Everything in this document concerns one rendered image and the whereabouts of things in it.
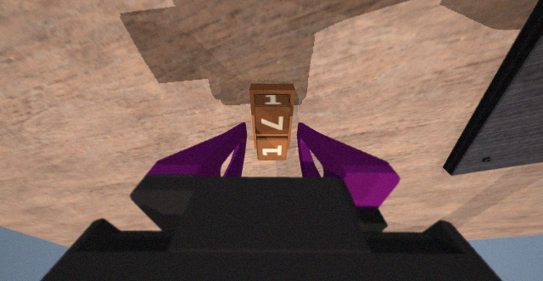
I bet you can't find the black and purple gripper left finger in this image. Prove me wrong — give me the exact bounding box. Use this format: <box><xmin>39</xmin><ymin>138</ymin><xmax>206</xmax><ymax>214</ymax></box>
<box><xmin>145</xmin><ymin>122</ymin><xmax>247</xmax><ymax>177</ymax></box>

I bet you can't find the brown wooden tray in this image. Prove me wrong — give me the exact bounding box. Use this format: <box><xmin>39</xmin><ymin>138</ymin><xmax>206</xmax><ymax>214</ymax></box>
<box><xmin>249</xmin><ymin>84</ymin><xmax>295</xmax><ymax>149</ymax></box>

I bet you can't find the brown number cube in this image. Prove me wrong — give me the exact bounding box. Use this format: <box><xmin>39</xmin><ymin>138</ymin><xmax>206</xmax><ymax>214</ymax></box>
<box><xmin>256</xmin><ymin>136</ymin><xmax>288</xmax><ymax>160</ymax></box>
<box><xmin>254</xmin><ymin>94</ymin><xmax>291</xmax><ymax>136</ymax></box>

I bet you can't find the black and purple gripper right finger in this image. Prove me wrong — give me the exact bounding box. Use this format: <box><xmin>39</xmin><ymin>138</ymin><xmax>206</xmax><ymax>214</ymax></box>
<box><xmin>297</xmin><ymin>122</ymin><xmax>400</xmax><ymax>208</ymax></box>

